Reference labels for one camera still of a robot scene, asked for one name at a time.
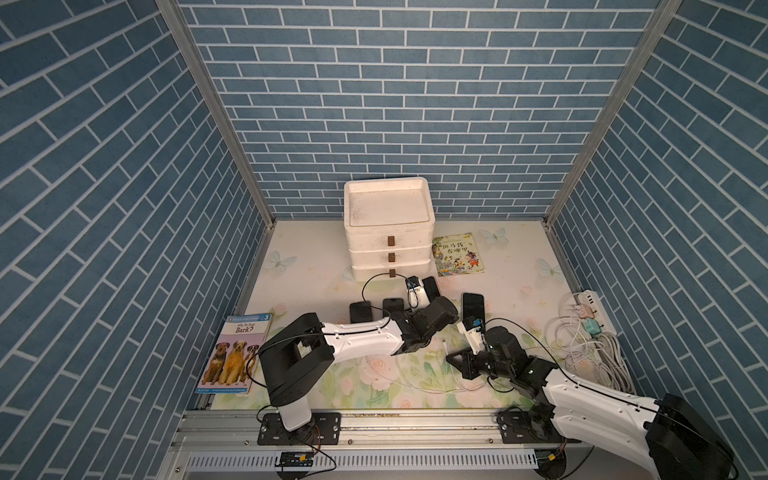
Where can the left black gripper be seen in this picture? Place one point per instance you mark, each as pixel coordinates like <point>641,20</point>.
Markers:
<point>450,319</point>

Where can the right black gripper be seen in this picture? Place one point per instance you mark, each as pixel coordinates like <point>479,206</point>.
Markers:
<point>465,363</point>

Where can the phone with orange case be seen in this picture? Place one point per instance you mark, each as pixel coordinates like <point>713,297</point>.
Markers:
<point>360,312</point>

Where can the phone with pale green case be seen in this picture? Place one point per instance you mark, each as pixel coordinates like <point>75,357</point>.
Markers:
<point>473,311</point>

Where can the phone with red case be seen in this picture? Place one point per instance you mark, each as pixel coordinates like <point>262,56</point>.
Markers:
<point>430,288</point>

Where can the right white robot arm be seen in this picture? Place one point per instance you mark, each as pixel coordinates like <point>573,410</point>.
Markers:
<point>666,436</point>

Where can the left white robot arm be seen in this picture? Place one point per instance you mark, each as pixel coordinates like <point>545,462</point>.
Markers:
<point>295,359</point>

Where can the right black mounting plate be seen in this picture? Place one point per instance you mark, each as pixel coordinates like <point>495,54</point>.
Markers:
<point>522,427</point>

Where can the black mounting plate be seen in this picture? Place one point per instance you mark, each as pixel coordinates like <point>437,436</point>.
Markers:
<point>522,427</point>
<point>323,429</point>

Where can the colourful cartoon picture book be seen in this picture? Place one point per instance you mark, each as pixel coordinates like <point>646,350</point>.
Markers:
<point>457,255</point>

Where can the white power strip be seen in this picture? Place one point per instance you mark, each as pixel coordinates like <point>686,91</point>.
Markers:
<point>593,314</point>

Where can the white three-drawer storage box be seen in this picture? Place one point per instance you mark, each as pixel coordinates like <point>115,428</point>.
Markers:
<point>389,226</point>

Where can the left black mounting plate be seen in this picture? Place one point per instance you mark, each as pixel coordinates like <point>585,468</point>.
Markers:
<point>323,429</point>

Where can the small green circuit board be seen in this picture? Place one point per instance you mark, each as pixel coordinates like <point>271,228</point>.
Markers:
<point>292,460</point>

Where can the dog cover book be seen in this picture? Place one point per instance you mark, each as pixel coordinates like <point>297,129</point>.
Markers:
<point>232,357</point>

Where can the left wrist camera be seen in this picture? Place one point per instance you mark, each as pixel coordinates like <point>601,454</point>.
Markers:
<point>417,297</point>

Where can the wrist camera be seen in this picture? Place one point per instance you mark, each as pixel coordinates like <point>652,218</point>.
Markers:
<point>417,297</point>
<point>473,330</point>

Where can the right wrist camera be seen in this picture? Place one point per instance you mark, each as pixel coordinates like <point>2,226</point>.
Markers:
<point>473,330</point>

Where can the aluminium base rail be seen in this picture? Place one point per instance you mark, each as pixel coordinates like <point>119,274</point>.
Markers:
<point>384,444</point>

